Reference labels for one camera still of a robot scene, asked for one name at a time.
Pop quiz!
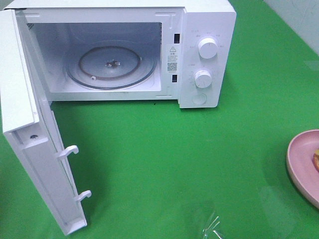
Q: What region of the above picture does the round white door button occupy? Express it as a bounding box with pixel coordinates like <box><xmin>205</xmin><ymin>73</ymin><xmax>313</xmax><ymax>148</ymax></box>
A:
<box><xmin>192</xmin><ymin>93</ymin><xmax>207</xmax><ymax>105</ymax></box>

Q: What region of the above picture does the white microwave knob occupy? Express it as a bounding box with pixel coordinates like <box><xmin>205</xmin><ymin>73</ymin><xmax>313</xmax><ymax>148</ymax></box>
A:
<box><xmin>198</xmin><ymin>37</ymin><xmax>218</xmax><ymax>59</ymax></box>
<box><xmin>194</xmin><ymin>70</ymin><xmax>212</xmax><ymax>89</ymax></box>

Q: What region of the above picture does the white microwave door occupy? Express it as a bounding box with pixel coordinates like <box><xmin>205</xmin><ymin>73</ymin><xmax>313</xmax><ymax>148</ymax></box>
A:
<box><xmin>0</xmin><ymin>9</ymin><xmax>91</xmax><ymax>235</ymax></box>

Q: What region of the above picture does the pink round plate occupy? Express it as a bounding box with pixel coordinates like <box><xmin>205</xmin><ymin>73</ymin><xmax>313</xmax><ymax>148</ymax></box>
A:
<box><xmin>286</xmin><ymin>129</ymin><xmax>319</xmax><ymax>208</ymax></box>

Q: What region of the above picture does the burger with lettuce and cheese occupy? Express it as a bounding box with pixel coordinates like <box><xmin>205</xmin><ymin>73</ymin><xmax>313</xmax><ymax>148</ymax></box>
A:
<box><xmin>313</xmin><ymin>149</ymin><xmax>319</xmax><ymax>171</ymax></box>

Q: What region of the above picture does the white microwave oven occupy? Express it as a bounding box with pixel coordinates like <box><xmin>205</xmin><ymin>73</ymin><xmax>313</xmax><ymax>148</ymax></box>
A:
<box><xmin>4</xmin><ymin>0</ymin><xmax>236</xmax><ymax>108</ymax></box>

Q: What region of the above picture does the glass microwave turntable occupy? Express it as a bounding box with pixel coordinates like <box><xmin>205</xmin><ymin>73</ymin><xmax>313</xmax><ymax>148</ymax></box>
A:
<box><xmin>66</xmin><ymin>40</ymin><xmax>160</xmax><ymax>90</ymax></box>

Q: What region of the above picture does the clear tape strip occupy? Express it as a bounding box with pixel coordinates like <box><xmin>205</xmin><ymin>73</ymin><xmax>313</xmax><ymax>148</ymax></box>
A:
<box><xmin>201</xmin><ymin>213</ymin><xmax>223</xmax><ymax>239</ymax></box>

